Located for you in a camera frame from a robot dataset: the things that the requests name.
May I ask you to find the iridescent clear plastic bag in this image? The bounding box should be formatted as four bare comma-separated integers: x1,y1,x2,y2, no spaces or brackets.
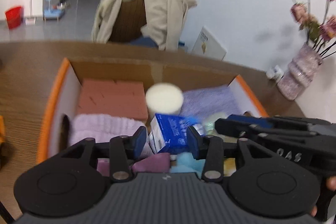
202,112,228,136

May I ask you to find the yellow white plush toy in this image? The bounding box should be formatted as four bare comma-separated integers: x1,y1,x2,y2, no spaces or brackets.
223,158,236,177

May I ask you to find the light blue fluffy cloth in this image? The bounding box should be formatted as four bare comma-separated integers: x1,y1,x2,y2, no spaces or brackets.
170,152,205,178

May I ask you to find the purple knitted pouch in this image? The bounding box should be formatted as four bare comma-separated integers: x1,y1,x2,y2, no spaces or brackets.
180,85,243,121

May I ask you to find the lavender fluffy headband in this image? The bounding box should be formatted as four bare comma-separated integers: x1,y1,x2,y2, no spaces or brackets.
68,114,145,146

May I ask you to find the pink satin scrunchie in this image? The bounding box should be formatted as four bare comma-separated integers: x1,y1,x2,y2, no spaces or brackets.
97,153,170,177

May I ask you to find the blue white tissue pack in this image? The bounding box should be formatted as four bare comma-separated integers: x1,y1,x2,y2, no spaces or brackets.
149,113,205,155

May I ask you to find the pink layered sponge block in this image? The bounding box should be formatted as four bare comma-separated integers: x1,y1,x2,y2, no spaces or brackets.
77,79,149,122

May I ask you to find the white round sponge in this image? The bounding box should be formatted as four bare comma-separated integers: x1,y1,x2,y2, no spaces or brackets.
145,83,184,118

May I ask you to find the red orange cardboard box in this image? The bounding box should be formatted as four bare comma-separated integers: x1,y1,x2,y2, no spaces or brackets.
37,59,267,162

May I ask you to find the person right hand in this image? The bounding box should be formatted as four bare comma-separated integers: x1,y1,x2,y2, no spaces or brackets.
310,176,335,222

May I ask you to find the small white jar by vase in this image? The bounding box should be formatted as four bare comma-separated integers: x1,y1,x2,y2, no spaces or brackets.
266,65,284,83

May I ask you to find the pink textured vase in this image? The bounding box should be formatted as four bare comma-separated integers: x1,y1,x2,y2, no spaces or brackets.
277,44,322,101

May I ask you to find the dried pink roses bouquet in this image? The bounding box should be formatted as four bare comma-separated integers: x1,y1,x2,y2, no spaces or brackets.
270,0,336,60

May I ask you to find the orange cloth band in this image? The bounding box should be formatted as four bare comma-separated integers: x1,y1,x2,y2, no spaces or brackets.
0,116,7,168

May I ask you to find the wooden chair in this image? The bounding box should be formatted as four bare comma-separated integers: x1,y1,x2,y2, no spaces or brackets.
108,0,146,43

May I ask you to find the beige coat on chair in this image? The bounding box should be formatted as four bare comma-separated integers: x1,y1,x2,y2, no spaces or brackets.
91,0,197,51

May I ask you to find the white broom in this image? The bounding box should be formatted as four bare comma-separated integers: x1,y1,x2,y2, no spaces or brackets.
25,0,37,26

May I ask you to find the red plastic bucket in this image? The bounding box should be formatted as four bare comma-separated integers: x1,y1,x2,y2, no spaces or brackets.
5,6,23,30

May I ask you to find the white board leaning on wall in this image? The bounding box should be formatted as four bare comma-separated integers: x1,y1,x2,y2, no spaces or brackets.
191,27,227,61

